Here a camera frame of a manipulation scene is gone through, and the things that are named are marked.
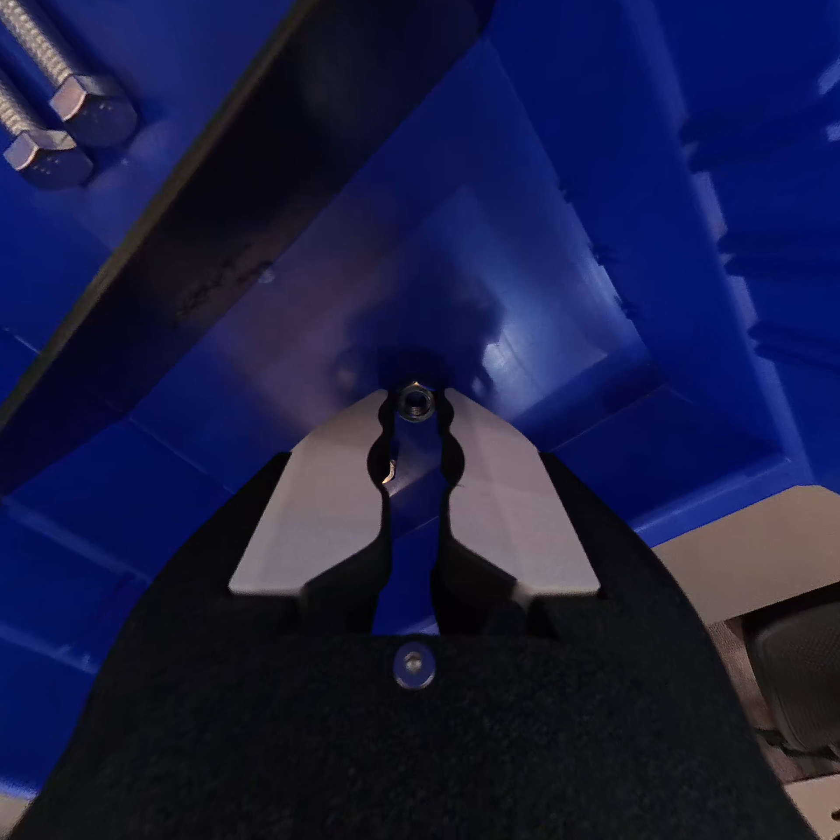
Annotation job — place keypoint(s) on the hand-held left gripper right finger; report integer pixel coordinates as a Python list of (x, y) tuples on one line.
[(518, 518)]

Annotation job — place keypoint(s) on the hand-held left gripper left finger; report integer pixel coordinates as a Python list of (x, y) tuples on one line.
[(308, 518)]

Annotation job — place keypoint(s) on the steel hex nut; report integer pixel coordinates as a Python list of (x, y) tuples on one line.
[(420, 415)]

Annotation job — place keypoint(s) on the blue plastic bin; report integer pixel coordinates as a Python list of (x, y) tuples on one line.
[(590, 197)]

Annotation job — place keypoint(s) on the black bin divider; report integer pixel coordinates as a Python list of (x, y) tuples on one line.
[(229, 197)]

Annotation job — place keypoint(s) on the steel hex bolt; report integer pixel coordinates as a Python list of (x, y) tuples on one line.
[(49, 161), (92, 111)]

